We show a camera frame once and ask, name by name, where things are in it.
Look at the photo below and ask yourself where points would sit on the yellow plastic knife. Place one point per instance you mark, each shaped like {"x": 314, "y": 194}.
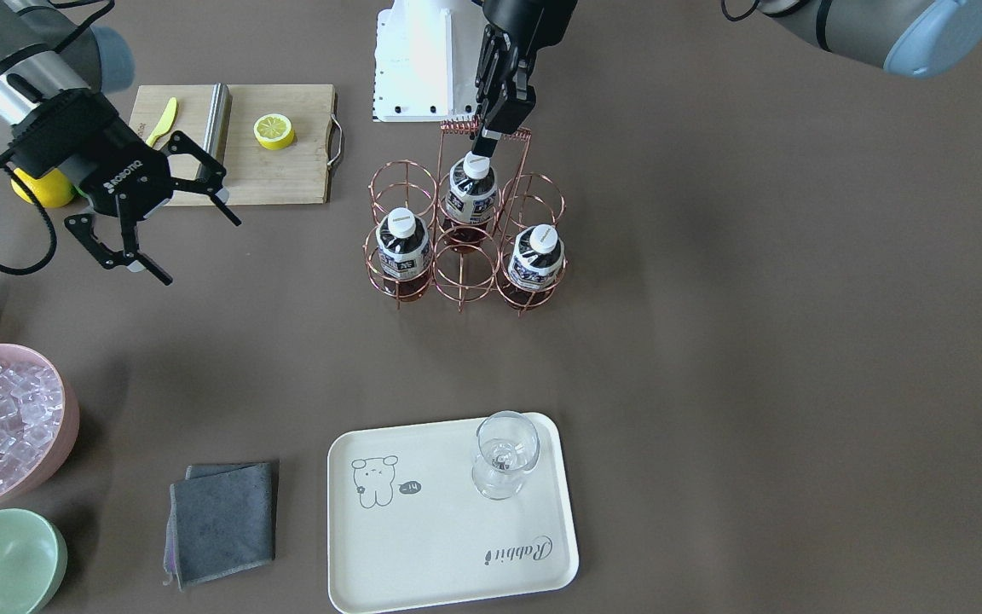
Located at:
{"x": 165, "y": 122}

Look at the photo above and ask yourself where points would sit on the copper wire bottle basket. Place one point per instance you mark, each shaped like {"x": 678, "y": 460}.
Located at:
{"x": 464, "y": 263}

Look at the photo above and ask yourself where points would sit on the cream rabbit tray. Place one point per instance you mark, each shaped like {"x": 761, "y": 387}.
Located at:
{"x": 407, "y": 527}

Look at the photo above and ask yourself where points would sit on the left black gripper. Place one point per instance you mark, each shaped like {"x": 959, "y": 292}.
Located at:
{"x": 525, "y": 19}

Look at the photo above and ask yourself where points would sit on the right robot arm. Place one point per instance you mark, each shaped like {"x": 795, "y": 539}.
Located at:
{"x": 55, "y": 78}

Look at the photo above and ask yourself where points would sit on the green bowl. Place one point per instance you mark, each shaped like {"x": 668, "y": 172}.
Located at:
{"x": 33, "y": 558}

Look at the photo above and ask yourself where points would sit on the grey folded cloth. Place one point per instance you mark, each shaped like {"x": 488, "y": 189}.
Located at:
{"x": 221, "y": 521}

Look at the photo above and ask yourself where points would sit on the half lemon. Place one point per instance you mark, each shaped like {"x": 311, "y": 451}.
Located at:
{"x": 274, "y": 131}

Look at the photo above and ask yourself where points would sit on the pink bowl of ice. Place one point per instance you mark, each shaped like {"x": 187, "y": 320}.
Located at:
{"x": 39, "y": 420}

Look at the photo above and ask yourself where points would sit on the tea bottle at basket end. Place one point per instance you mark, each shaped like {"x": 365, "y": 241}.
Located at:
{"x": 534, "y": 260}

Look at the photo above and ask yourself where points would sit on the tea bottle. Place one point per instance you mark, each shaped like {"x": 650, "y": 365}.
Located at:
{"x": 534, "y": 260}
{"x": 470, "y": 203}
{"x": 404, "y": 254}

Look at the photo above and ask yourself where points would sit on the clear wine glass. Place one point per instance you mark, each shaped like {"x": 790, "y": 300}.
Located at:
{"x": 507, "y": 451}

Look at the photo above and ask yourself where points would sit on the bamboo cutting board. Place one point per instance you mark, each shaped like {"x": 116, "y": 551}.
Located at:
{"x": 297, "y": 175}

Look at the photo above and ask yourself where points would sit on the yellow lemon near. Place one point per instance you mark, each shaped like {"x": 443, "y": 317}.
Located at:
{"x": 52, "y": 190}

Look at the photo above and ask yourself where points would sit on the steel muddler black tip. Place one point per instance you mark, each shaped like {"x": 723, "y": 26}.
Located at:
{"x": 214, "y": 137}

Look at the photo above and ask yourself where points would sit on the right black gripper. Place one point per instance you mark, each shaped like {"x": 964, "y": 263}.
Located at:
{"x": 89, "y": 152}

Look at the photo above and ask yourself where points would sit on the tea bottle by robot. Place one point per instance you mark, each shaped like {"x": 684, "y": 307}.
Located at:
{"x": 470, "y": 203}

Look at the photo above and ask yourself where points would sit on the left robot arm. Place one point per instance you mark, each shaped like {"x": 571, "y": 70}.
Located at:
{"x": 916, "y": 39}

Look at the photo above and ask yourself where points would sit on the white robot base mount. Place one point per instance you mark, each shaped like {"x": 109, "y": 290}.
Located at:
{"x": 426, "y": 60}

